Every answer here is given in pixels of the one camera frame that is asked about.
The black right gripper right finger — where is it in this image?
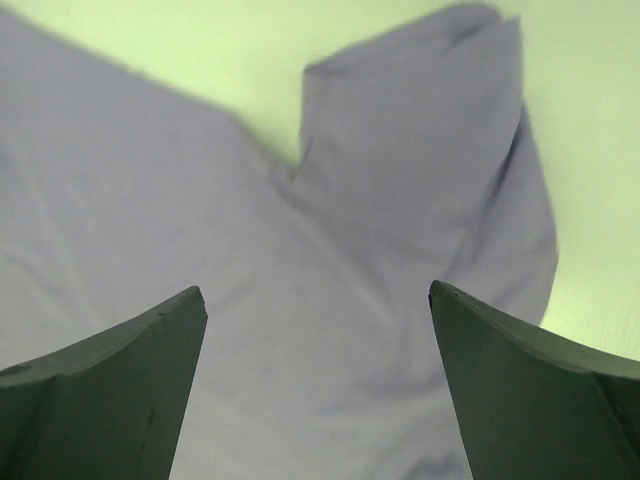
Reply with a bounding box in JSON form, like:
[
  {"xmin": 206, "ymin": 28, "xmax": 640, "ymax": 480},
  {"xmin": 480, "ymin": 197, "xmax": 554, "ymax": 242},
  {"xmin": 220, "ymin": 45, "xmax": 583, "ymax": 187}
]
[{"xmin": 429, "ymin": 281, "xmax": 639, "ymax": 480}]

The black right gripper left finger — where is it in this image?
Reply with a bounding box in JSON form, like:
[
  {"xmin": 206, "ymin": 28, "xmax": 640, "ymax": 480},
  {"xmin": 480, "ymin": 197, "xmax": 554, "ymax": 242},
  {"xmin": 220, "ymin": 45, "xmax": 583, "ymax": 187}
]
[{"xmin": 1, "ymin": 286, "xmax": 207, "ymax": 480}]

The purple t shirt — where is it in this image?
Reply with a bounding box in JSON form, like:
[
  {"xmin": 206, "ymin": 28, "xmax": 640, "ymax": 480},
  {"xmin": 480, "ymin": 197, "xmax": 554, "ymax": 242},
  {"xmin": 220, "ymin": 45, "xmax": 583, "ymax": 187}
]
[{"xmin": 1, "ymin": 3, "xmax": 558, "ymax": 479}]

